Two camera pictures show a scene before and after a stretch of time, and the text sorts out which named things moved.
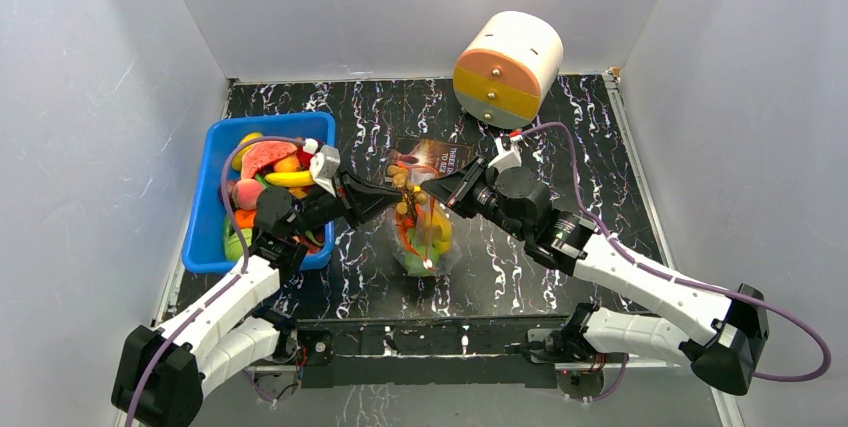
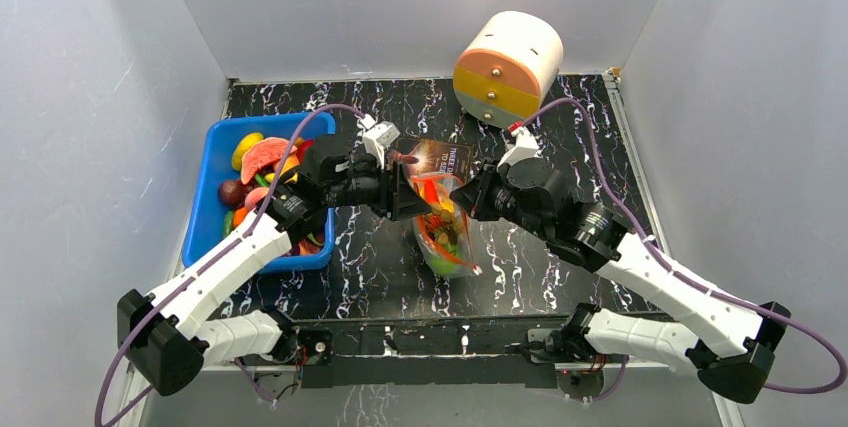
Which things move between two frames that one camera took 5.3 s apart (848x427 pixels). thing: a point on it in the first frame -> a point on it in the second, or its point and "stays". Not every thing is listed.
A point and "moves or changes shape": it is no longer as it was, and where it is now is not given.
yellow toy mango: [237, 161] stays
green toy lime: [421, 265] -> [446, 266]
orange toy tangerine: [245, 218] stays
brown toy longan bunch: [411, 194] moves or changes shape
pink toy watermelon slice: [261, 153] stays
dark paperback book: [424, 158] stays
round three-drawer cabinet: [508, 69] stays
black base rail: [428, 352] stays
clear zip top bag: [422, 230] moves or changes shape
